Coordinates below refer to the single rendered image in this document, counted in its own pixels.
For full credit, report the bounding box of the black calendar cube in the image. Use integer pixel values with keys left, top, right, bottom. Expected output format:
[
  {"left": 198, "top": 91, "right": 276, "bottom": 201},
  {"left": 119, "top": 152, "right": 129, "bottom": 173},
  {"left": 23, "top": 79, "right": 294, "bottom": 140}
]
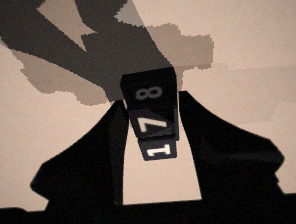
[
  {"left": 126, "top": 82, "right": 175, "bottom": 138},
  {"left": 137, "top": 133, "right": 177, "bottom": 161}
]

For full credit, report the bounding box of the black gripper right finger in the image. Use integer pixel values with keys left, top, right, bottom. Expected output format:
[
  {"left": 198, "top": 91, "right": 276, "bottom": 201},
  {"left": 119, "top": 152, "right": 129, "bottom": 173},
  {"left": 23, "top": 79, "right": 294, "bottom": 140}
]
[{"left": 178, "top": 91, "right": 288, "bottom": 208}]

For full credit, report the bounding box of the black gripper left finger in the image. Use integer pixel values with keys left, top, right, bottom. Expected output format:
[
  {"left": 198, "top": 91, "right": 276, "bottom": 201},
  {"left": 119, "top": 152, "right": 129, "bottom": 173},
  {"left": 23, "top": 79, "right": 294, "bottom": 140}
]
[{"left": 30, "top": 100, "right": 129, "bottom": 218}]

